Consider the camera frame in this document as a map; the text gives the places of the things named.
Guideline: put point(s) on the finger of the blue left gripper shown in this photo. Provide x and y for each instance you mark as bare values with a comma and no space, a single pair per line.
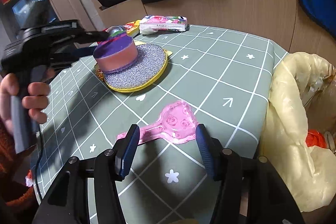
83,52

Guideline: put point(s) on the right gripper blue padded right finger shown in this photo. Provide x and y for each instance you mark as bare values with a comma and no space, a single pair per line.
210,151

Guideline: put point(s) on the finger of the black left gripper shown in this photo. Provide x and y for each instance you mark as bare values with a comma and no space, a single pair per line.
94,36

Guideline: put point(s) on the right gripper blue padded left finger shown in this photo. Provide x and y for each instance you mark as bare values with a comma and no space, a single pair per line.
125,151

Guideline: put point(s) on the yellow red snack wrapper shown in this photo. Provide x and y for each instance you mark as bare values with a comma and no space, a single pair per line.
132,28

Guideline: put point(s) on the colourful tissue pack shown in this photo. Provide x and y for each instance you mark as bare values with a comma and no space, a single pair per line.
151,24

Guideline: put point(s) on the orange knit sleeve forearm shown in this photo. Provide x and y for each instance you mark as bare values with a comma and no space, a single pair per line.
19,199

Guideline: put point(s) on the orange plastic bag trash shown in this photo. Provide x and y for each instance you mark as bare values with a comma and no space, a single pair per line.
314,138

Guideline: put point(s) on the person's left hand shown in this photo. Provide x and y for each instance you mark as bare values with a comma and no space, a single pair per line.
35,102

